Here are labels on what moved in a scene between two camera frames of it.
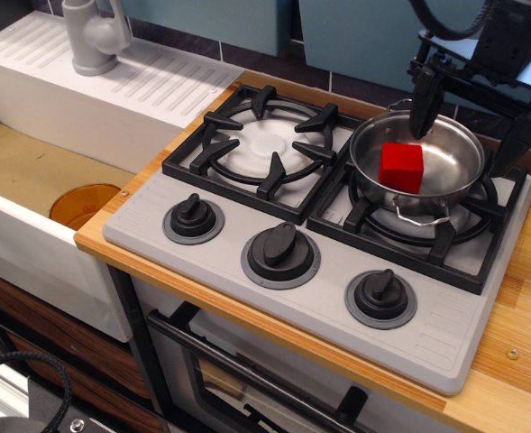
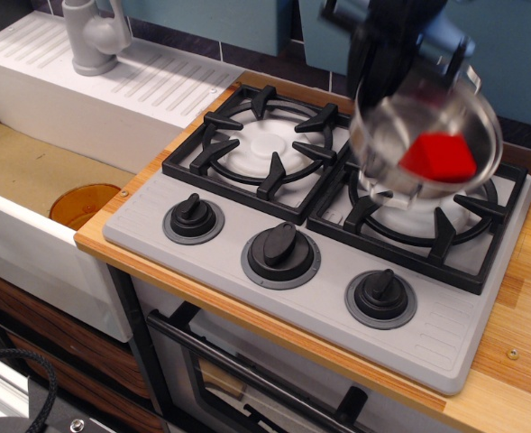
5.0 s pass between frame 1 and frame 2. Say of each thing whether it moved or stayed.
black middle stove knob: stayed
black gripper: moved
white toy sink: stayed
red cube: moved
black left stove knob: stayed
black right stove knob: stayed
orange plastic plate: stayed
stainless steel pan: moved
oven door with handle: stayed
